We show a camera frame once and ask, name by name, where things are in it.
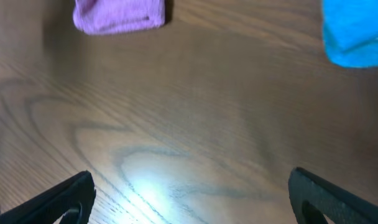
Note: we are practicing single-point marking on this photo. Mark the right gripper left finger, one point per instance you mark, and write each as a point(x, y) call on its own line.
point(71, 201)

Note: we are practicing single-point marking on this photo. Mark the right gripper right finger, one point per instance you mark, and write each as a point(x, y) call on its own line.
point(314, 199)

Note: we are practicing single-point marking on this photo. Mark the purple microfiber cloth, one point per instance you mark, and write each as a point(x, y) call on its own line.
point(103, 17)

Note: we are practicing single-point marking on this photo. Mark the blue cloth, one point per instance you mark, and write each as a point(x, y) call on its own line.
point(350, 32)

